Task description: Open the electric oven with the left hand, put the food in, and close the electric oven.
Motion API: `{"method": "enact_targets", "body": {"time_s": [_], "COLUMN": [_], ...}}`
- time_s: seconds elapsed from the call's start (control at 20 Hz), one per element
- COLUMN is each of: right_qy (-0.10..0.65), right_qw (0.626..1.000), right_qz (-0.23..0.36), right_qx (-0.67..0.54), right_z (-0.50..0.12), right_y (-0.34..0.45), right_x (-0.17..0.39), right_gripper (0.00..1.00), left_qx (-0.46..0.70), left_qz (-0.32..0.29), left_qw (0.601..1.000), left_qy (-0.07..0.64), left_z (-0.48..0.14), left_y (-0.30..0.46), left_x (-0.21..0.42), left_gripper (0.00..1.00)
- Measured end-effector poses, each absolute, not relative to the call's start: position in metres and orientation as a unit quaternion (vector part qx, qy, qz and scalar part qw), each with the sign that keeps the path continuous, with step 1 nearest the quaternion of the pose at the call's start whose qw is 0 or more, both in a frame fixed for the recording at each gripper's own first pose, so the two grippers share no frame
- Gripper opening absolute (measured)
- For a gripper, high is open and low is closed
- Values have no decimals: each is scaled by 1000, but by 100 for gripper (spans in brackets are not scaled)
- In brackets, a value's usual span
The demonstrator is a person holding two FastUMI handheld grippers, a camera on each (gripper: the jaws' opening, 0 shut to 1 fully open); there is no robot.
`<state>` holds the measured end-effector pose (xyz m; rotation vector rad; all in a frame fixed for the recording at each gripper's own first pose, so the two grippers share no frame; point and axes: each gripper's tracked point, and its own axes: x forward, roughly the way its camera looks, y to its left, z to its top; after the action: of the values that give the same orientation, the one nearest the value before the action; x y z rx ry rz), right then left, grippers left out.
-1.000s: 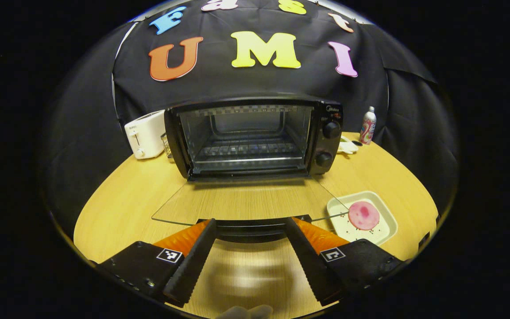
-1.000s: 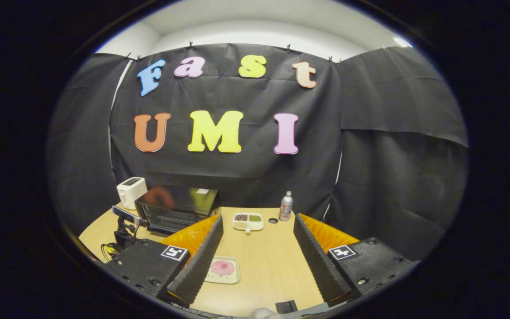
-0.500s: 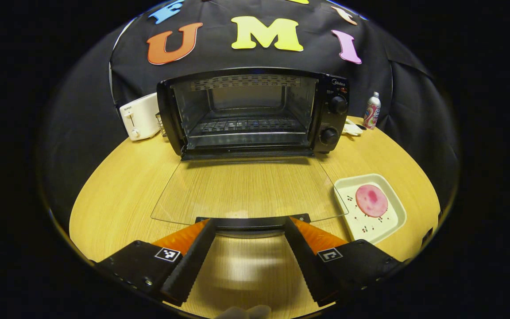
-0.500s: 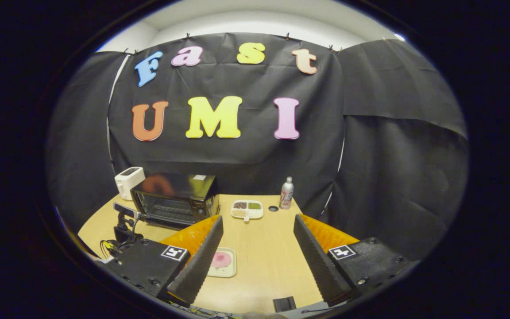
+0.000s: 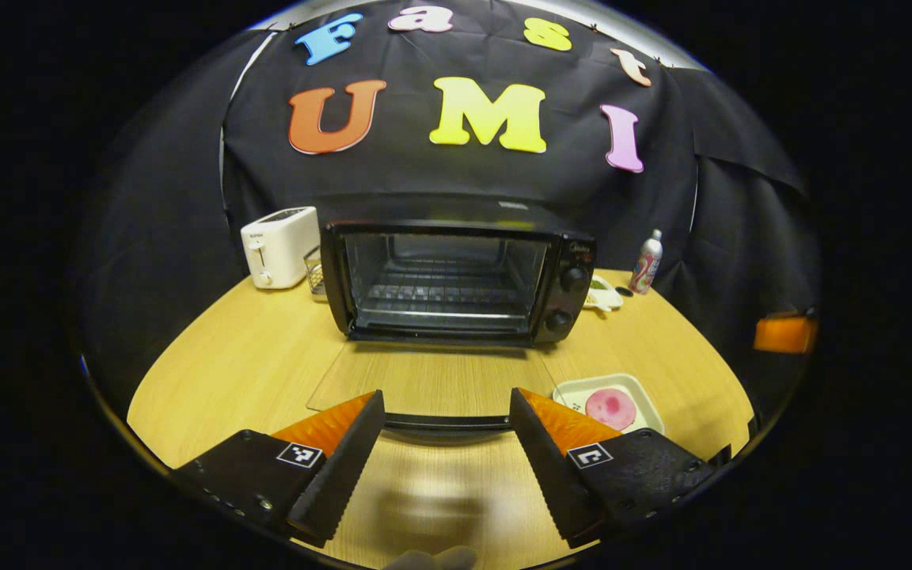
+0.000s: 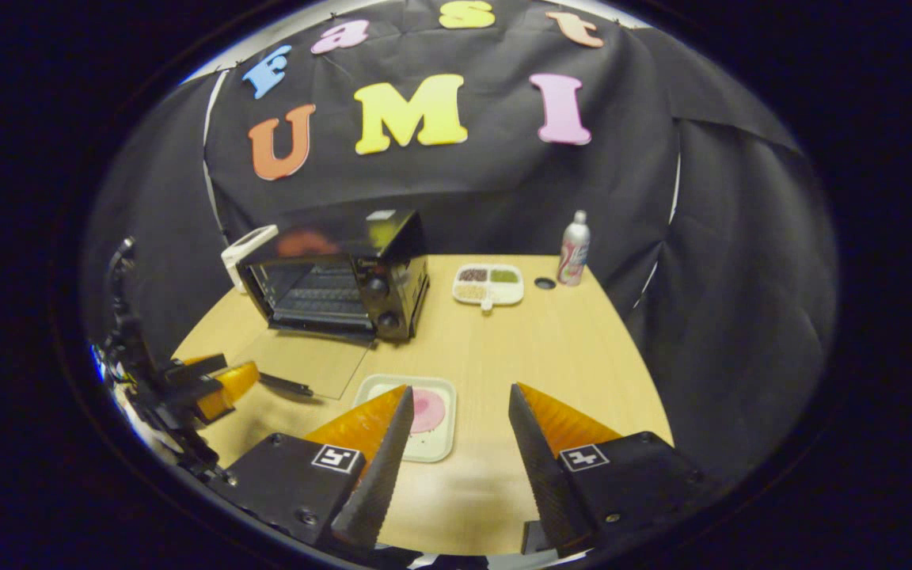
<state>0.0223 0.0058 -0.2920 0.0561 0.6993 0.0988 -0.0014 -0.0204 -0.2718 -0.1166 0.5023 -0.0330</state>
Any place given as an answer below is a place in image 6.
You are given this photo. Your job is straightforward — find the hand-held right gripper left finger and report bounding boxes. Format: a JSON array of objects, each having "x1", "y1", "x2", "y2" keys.
[{"x1": 211, "y1": 385, "x2": 416, "y2": 553}]

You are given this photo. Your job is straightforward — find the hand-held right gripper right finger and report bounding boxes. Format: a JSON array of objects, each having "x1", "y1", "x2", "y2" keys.
[{"x1": 508, "y1": 382, "x2": 714, "y2": 557}]

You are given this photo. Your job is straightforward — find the white square plate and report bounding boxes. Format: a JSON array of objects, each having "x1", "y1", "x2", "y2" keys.
[{"x1": 352, "y1": 374, "x2": 458, "y2": 463}]

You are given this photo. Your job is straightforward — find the pink round food slice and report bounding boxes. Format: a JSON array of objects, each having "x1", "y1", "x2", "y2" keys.
[{"x1": 411, "y1": 388, "x2": 447, "y2": 434}]

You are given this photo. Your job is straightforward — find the black electric oven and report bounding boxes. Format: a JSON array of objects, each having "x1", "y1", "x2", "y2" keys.
[{"x1": 226, "y1": 207, "x2": 431, "y2": 401}]

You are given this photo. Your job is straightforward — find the white toaster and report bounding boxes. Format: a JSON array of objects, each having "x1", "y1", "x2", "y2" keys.
[{"x1": 221, "y1": 225, "x2": 279, "y2": 292}]

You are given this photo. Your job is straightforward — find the white divided dish with grains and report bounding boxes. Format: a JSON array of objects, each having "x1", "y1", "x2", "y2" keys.
[{"x1": 452, "y1": 264, "x2": 525, "y2": 312}]

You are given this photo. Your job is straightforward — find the black backdrop cloth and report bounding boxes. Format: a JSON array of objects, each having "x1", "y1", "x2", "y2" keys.
[{"x1": 80, "y1": 0, "x2": 841, "y2": 476}]

